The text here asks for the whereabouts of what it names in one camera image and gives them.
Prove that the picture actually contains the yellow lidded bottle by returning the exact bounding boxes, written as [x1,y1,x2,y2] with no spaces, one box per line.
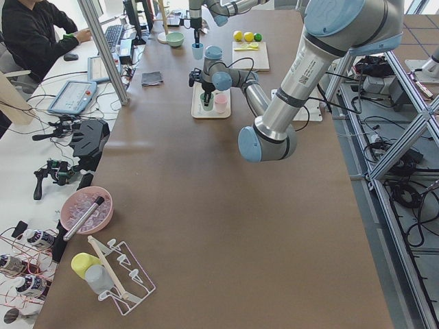
[71,252,102,280]

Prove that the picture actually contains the pink plastic cup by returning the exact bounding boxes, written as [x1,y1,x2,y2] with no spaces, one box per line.
[214,93,228,113]

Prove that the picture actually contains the grey folded cloth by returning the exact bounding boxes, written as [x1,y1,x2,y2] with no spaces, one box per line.
[141,71,163,86]

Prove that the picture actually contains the blue plastic cup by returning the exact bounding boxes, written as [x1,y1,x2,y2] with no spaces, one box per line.
[191,43,204,60]

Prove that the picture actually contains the seated person in black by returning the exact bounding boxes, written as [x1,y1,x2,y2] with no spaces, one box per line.
[1,0,91,82]

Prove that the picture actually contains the whole yellow lemon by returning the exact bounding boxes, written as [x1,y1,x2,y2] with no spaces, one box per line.
[233,30,243,42]
[243,32,254,42]

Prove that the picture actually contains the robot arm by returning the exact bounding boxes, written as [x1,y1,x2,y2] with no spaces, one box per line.
[189,0,268,49]
[189,0,404,162]

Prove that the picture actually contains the teach pendant tablet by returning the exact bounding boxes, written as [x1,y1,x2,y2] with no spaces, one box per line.
[47,80,97,115]
[87,56,110,84]

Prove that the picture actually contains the clear lidded bottle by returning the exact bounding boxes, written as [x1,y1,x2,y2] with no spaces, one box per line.
[84,265,115,295]

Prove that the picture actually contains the white wire drying rack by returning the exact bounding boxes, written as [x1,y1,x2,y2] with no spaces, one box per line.
[87,235,156,316]

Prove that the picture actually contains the wooden cutting board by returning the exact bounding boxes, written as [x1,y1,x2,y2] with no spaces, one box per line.
[231,41,270,71]

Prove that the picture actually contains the aluminium frame post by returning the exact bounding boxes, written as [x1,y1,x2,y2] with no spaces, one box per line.
[78,0,129,106]

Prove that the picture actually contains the pink bowl with ice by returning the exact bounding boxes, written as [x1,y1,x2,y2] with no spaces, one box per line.
[60,186,114,234]

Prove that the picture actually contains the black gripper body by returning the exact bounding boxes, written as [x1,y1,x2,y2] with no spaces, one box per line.
[189,68,215,93]
[182,16,208,34]

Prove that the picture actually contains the wooden cup stand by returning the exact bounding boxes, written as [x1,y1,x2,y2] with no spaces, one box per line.
[156,0,169,45]

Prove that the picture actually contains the green bowl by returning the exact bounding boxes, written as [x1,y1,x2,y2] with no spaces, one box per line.
[166,32,185,47]

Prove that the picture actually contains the metal ice tongs handle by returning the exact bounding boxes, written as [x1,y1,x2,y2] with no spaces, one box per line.
[63,196,105,241]

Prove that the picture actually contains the green lime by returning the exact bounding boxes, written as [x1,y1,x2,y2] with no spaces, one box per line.
[254,33,263,42]

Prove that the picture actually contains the cream rabbit serving tray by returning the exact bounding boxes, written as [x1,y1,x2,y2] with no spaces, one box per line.
[191,82,231,119]

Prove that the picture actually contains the black keyboard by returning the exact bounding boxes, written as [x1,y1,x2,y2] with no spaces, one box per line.
[104,25,123,52]

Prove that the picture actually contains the green plastic cup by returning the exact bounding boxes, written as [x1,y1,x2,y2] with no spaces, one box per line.
[200,93,213,112]

